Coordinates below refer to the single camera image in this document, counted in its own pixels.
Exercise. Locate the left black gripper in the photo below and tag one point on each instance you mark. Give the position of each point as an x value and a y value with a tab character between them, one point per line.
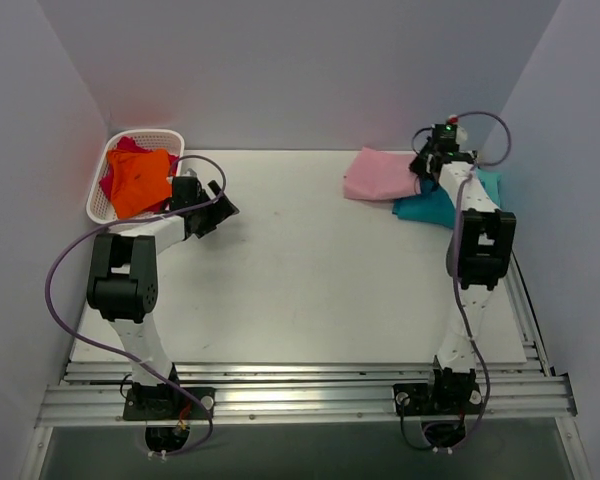
212	209

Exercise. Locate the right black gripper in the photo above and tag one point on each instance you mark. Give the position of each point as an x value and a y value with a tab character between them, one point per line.
422	163

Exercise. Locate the pink t-shirt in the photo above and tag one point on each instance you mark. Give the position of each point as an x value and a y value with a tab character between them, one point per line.
380	176

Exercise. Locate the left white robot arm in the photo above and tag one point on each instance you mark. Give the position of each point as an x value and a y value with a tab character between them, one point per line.
123	285

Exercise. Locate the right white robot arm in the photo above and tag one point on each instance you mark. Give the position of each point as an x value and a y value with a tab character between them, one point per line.
478	255

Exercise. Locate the folded teal t-shirt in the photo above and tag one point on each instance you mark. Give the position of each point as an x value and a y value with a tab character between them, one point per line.
431	205

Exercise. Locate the folded light green t-shirt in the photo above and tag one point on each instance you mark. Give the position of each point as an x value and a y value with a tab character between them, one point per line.
491	184

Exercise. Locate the orange t-shirt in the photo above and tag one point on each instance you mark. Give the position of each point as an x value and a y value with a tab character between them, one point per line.
140	182

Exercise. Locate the white perforated plastic basket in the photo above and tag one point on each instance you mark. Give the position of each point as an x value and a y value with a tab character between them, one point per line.
131	179

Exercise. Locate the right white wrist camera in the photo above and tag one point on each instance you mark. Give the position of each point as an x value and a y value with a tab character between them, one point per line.
461	133

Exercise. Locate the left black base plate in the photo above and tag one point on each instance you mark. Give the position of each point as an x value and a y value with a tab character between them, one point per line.
159	403

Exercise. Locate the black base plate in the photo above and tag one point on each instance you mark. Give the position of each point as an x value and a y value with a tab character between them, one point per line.
423	399
159	403

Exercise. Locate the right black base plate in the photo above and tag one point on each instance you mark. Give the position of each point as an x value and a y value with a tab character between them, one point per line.
423	399

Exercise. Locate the aluminium rail frame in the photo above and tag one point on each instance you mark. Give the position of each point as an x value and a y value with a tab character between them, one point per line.
309	328

